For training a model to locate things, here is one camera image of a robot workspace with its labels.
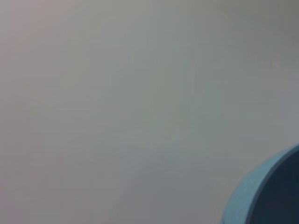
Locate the blue bowl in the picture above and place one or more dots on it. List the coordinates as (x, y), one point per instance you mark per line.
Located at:
(275, 191)

